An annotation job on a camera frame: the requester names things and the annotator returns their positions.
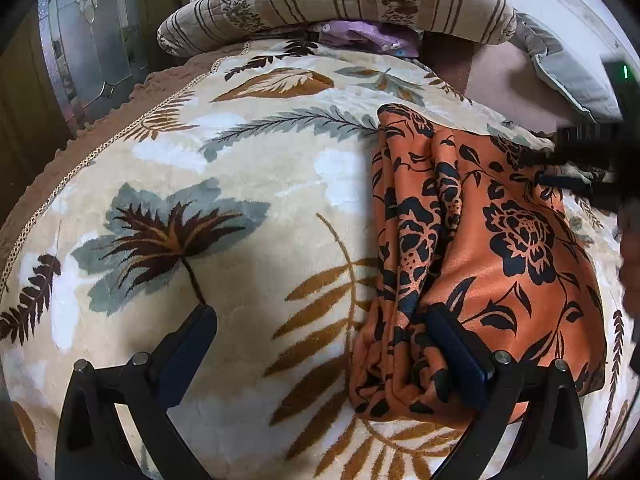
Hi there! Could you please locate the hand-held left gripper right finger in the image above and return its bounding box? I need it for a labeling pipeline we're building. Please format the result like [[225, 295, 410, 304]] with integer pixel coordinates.
[[425, 303, 588, 480]]

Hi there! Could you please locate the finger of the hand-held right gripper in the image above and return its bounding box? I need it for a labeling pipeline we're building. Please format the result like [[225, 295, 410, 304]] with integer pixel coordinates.
[[537, 171, 621, 211], [542, 127, 622, 167]]

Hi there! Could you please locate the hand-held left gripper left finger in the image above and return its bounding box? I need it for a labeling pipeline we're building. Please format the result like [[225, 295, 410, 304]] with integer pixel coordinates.
[[55, 303, 219, 480]]

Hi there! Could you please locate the orange floral print garment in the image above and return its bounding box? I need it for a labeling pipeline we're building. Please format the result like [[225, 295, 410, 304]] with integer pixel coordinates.
[[348, 103, 608, 423]]

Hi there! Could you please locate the grey quilted pillow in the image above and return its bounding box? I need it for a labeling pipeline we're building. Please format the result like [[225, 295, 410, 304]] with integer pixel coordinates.
[[510, 12, 626, 123]]

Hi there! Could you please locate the brown bed sheet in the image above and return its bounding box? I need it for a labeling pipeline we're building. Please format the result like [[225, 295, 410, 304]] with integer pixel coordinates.
[[420, 30, 586, 136]]

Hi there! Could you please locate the leaf print plush blanket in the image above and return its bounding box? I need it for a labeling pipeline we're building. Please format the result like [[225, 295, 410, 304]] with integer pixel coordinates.
[[0, 40, 640, 480]]

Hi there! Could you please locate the purple patterned cloth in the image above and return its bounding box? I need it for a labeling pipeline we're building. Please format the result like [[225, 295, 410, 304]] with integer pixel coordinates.
[[306, 19, 421, 58]]

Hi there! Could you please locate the striped beige bolster pillow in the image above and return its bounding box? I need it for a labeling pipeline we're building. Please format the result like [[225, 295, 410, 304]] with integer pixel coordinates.
[[156, 0, 517, 57]]

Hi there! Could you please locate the glass panel door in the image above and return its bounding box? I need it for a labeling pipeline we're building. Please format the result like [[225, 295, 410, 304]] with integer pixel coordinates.
[[37, 0, 191, 126]]

